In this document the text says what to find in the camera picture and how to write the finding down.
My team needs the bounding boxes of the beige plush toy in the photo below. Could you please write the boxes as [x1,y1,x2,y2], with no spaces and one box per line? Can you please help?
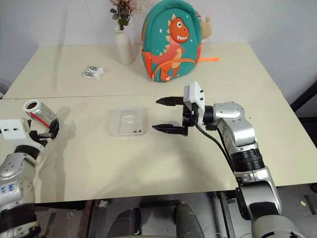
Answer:
[198,15,213,41]

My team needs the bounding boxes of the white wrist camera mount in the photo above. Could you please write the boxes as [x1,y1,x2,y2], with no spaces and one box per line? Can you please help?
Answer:
[182,81,206,124]
[0,119,32,143]

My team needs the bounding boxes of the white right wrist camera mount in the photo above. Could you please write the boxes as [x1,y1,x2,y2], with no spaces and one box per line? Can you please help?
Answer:
[182,81,206,124]

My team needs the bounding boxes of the pink flower bouquet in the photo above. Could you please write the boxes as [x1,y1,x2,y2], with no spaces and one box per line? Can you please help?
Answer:
[109,0,143,32]

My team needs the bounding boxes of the black metal table frame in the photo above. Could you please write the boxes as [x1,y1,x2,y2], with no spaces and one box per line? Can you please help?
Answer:
[214,189,239,238]

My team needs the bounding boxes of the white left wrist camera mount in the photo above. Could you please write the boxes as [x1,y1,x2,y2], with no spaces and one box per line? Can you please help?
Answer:
[0,119,32,143]

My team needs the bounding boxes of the silver can with red stripe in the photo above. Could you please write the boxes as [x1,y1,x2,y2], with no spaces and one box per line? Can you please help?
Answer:
[23,99,60,130]

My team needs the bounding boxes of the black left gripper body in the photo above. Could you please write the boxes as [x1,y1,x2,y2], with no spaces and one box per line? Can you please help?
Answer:
[28,130,48,147]

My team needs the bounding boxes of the white battery box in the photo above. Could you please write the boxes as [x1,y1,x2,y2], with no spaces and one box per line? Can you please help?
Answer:
[81,64,106,81]

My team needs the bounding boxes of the clear plastic container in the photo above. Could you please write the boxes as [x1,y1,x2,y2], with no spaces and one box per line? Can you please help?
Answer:
[109,106,149,137]

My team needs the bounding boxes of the green orange dinosaur backpack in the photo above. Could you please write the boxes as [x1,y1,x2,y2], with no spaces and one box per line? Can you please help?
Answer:
[141,0,221,83]

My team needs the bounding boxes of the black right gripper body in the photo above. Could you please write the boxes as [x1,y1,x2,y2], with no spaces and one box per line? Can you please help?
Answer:
[181,103,199,137]

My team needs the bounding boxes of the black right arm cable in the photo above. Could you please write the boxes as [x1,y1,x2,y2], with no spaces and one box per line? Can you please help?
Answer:
[193,120,236,172]

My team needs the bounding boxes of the dark grey rounded shape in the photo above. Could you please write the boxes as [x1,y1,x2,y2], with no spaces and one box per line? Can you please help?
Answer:
[114,209,144,238]
[173,201,205,238]

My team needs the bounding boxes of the white ceramic vase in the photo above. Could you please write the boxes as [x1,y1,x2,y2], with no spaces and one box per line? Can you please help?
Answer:
[113,26,136,66]

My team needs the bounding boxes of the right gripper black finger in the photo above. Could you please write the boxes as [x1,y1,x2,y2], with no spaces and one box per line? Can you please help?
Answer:
[156,96,184,108]
[152,123,186,137]

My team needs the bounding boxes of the black furniture piece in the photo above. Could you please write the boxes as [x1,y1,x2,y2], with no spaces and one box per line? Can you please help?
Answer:
[289,69,317,122]

